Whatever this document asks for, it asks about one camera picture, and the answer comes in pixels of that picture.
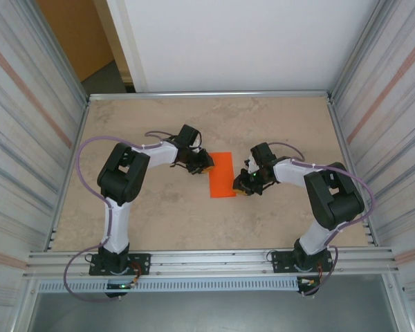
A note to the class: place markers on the orange paper sheet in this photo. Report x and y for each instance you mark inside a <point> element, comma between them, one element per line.
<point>222,174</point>

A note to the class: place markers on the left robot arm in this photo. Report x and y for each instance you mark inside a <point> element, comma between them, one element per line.
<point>124,173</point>

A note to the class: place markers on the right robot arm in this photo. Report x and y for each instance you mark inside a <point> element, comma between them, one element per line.
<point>335,197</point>

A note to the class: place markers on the brown wooden door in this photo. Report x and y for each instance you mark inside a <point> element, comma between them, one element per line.
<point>76,34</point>

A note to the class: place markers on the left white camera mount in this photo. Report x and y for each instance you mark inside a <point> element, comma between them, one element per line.
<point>195,144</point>

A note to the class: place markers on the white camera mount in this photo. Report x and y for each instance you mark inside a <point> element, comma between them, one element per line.
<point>251,167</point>
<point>195,144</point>

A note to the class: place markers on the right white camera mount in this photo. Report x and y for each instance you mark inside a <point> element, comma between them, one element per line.
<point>251,167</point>

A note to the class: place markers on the long aluminium table edge rail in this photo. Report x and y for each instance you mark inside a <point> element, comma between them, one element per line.
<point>211,94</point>

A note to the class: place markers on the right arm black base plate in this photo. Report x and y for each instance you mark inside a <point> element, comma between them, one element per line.
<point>280,259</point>

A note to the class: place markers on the wide aluminium mounting rail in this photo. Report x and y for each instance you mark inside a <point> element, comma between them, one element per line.
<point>211,259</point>

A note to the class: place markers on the aluminium table side rail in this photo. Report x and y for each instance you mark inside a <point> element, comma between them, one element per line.
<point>340,138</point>
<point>69,173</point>

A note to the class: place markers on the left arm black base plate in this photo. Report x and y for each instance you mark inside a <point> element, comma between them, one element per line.
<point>141,263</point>

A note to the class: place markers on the white door frame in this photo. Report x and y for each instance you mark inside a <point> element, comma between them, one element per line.
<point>124,34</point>

